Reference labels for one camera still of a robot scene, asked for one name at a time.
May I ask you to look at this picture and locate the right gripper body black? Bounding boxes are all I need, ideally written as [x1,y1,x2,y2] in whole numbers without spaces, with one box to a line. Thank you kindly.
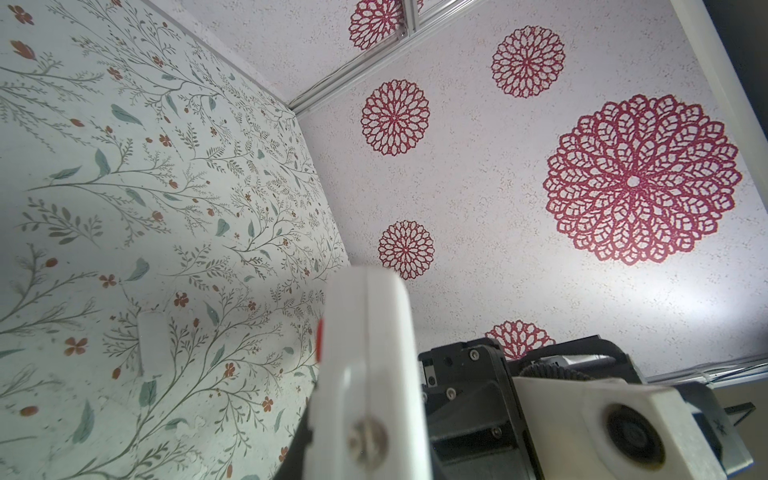
[418,335,644,479]

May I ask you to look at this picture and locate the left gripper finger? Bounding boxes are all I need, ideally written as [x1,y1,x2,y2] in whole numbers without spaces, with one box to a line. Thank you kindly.
[272,398,313,480]

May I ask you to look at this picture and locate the white remote control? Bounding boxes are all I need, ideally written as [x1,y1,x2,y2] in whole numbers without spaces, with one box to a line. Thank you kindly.
[302,266,433,479]

